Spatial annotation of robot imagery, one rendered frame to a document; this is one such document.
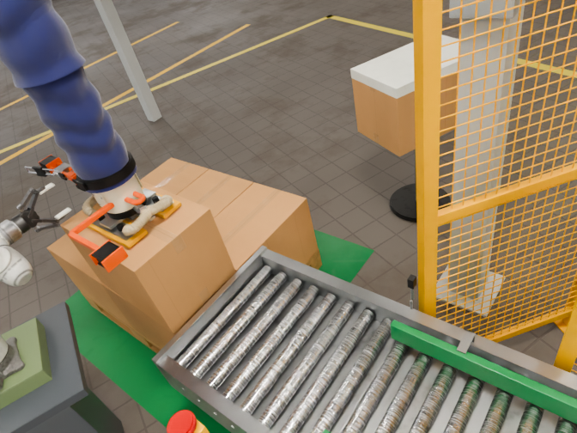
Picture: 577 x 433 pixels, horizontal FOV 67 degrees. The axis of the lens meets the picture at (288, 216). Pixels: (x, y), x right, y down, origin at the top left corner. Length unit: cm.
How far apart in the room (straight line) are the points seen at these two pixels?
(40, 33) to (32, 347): 110
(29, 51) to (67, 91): 15
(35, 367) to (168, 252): 60
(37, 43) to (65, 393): 115
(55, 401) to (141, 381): 91
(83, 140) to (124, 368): 146
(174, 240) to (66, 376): 61
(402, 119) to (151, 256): 142
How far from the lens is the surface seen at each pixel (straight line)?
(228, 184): 269
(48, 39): 161
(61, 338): 197
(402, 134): 241
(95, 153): 173
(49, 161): 241
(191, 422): 114
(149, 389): 259
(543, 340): 247
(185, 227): 180
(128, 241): 182
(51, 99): 167
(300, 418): 162
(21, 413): 185
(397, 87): 229
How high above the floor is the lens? 199
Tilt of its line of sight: 39 degrees down
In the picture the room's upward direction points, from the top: 15 degrees counter-clockwise
